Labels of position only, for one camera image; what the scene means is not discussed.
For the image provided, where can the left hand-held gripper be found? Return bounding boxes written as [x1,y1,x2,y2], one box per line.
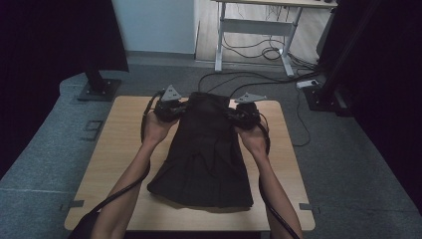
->
[152,84,187,123]

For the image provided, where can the black stand with square base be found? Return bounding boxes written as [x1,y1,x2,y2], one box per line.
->
[77,61,123,103]

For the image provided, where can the grey floor tape strip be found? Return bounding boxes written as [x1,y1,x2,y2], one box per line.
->
[298,202,321,214]
[59,199,86,212]

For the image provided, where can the coiled black floor cables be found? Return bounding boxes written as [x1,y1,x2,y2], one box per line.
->
[221,32,319,69]

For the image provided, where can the person's left hand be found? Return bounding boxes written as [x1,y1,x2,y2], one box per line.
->
[141,111,180,147]

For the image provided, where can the person's right hand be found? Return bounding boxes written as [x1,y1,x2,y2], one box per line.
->
[235,119,271,157]

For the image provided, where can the right hand-held gripper black cable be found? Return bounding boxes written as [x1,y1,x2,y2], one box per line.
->
[257,112,302,239]

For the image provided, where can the hand-held gripper black cable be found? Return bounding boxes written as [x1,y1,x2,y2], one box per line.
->
[68,89,167,239]
[257,112,302,239]

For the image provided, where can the tall black slanted stand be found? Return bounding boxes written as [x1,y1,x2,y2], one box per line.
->
[302,0,382,113]

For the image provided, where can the white metal desk frame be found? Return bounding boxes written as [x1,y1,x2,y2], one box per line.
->
[212,0,339,78]

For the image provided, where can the dark floor tape outline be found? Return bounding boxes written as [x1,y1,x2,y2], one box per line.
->
[81,119,105,142]

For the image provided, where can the long black floor cable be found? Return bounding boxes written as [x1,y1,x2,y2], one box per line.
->
[197,70,320,98]

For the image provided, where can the left hand-held gripper black cable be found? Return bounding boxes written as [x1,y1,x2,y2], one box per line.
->
[68,89,167,239]

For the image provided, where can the thin black floor cable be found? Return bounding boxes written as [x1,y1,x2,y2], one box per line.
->
[292,87,313,148]

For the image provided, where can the black pleated skirt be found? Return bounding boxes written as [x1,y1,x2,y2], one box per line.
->
[146,91,255,209]

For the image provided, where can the white power strip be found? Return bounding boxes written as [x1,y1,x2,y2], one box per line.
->
[296,79,319,90]

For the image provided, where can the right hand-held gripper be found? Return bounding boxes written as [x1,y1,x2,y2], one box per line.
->
[227,92,268,131]

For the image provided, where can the black curtain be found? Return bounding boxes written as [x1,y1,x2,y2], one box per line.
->
[0,0,130,180]
[316,0,422,215]

